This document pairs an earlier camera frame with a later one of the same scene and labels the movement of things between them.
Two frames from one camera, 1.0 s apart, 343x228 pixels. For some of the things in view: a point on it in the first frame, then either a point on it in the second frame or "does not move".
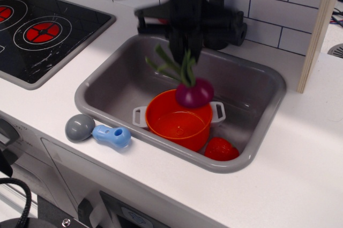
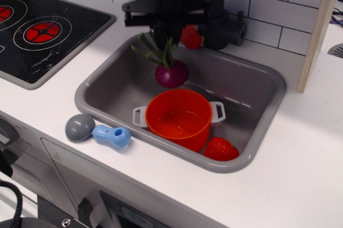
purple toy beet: x=193 y=93 -> x=170 y=73
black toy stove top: x=40 y=35 does not move
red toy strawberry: x=220 y=149 does not move
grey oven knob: x=9 y=134 does not move
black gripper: x=217 y=29 -> x=168 y=8
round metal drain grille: x=336 y=50 does not move
